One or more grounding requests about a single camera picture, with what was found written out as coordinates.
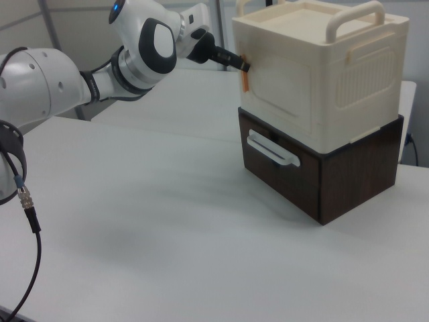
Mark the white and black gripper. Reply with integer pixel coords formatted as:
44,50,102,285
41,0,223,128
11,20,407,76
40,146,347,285
176,3,251,73

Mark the orange door handle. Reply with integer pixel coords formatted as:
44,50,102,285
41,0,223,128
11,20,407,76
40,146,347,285
241,53,251,93

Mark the cream cabinet door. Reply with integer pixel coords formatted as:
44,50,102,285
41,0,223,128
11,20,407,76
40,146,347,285
239,36,318,136

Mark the cream plastic cabinet body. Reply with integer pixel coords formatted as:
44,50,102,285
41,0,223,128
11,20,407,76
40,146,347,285
232,0,411,156

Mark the dark brown drawer box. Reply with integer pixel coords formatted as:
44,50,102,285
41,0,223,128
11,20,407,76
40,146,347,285
237,106,406,226

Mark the grey metal partition post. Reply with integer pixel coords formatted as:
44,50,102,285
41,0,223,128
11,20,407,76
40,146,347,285
214,0,227,72

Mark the white drawer handle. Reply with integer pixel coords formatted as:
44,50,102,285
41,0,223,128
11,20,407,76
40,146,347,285
245,129,301,168

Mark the slanted grey metal post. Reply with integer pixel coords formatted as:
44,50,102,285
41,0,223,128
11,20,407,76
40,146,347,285
38,0,85,122

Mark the thin black wall cable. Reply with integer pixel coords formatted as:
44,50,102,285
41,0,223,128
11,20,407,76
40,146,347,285
406,133,420,167

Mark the black cable with metal connector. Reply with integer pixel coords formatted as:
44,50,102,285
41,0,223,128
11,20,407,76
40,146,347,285
0,144,44,322

